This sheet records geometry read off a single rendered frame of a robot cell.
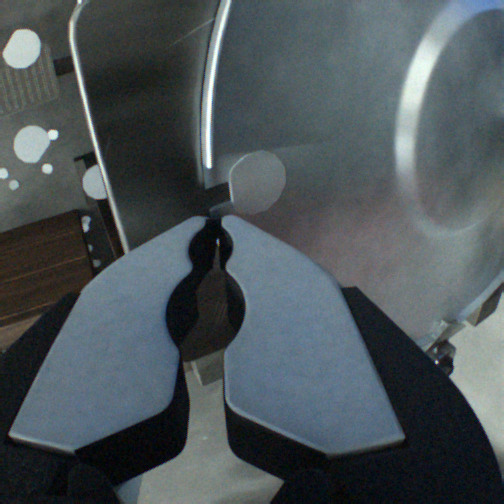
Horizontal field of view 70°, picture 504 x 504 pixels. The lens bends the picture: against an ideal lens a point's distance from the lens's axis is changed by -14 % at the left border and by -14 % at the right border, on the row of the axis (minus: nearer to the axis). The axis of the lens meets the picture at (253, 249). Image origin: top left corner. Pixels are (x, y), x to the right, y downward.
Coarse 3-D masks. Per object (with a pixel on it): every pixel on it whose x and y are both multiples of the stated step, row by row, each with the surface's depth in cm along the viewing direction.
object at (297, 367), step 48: (240, 240) 10; (240, 288) 9; (288, 288) 9; (336, 288) 9; (240, 336) 7; (288, 336) 7; (336, 336) 7; (240, 384) 6; (288, 384) 6; (336, 384) 6; (240, 432) 6; (288, 432) 6; (336, 432) 6; (384, 432) 6
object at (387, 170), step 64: (256, 0) 10; (320, 0) 11; (384, 0) 12; (448, 0) 13; (256, 64) 11; (320, 64) 12; (384, 64) 13; (448, 64) 14; (256, 128) 12; (320, 128) 14; (384, 128) 15; (448, 128) 16; (320, 192) 15; (384, 192) 17; (448, 192) 18; (320, 256) 17; (384, 256) 19; (448, 256) 22; (448, 320) 26
